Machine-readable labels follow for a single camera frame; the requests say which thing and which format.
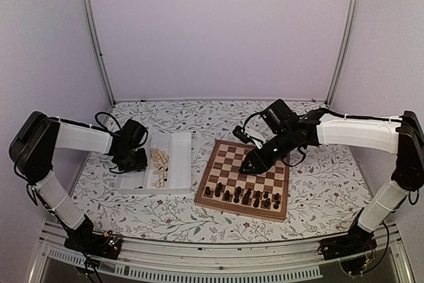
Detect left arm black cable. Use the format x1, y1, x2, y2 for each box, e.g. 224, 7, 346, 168
95, 112, 123, 135

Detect pile of light chess pieces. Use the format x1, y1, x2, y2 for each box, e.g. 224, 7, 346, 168
150, 148, 170, 188

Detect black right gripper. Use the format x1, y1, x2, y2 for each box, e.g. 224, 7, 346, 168
239, 129, 295, 175

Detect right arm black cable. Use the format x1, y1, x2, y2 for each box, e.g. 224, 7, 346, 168
241, 112, 309, 167

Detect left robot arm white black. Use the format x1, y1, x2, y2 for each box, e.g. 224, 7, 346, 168
9, 111, 148, 253

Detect white plastic compartment tray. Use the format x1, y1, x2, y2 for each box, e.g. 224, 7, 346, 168
115, 131, 192, 195

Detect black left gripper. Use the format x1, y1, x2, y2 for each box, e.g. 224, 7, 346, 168
117, 148, 148, 173

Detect wooden chess board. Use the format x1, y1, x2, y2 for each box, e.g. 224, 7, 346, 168
194, 140, 290, 222

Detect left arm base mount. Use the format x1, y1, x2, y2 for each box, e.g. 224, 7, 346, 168
62, 217, 122, 260

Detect aluminium frame post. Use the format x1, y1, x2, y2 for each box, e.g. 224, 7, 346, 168
325, 0, 359, 106
81, 0, 116, 106

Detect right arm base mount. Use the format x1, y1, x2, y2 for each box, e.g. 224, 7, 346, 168
317, 221, 377, 276

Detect left aluminium frame post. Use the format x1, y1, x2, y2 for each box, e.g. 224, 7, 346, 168
81, 0, 116, 106

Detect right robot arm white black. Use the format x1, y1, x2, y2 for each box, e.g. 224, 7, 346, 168
233, 99, 423, 254

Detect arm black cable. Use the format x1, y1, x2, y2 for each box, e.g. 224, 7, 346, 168
95, 112, 123, 135
241, 112, 309, 167

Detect front aluminium rail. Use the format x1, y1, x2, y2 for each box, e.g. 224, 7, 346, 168
28, 222, 415, 282

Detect floral patterned table cloth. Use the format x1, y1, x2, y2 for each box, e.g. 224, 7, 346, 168
72, 101, 371, 243

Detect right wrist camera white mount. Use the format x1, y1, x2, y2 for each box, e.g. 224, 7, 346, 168
233, 125, 266, 149

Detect right aluminium frame post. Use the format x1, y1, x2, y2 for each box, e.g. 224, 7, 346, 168
325, 0, 359, 106

